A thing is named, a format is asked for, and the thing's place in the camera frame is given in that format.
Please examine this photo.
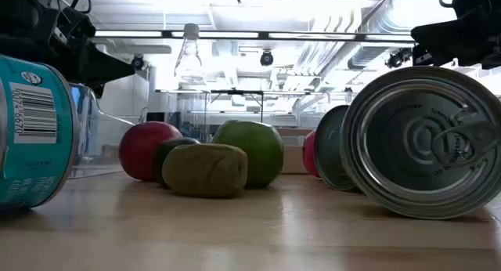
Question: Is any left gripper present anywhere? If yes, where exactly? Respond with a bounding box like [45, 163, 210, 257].
[37, 6, 136, 99]

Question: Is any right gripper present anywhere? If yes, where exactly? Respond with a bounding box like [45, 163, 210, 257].
[410, 0, 501, 70]

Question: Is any dark red round fruit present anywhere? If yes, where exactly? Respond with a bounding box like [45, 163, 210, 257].
[118, 121, 184, 182]

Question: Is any clear plastic bottle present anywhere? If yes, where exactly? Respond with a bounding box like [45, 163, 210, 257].
[173, 23, 211, 145]

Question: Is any blue packet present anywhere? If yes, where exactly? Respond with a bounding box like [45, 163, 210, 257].
[0, 54, 81, 210]

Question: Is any dark round avocado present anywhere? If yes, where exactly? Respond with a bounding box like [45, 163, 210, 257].
[152, 136, 202, 187]

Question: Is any silver pull-tab food can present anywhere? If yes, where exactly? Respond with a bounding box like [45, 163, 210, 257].
[339, 65, 501, 220]

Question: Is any olive green kiwi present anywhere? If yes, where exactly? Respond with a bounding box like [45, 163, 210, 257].
[161, 143, 249, 199]

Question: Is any green apple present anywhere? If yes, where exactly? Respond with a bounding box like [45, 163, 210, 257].
[211, 119, 285, 189]

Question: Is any bright red round fruit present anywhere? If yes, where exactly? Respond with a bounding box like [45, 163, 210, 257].
[301, 130, 320, 178]

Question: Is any clear glass bowl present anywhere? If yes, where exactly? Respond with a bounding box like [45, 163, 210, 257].
[69, 82, 136, 180]

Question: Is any long ceiling light strip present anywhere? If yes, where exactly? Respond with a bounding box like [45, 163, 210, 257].
[93, 29, 418, 43]

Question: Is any silver ventilation duct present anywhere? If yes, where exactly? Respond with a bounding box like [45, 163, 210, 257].
[319, 0, 418, 78]

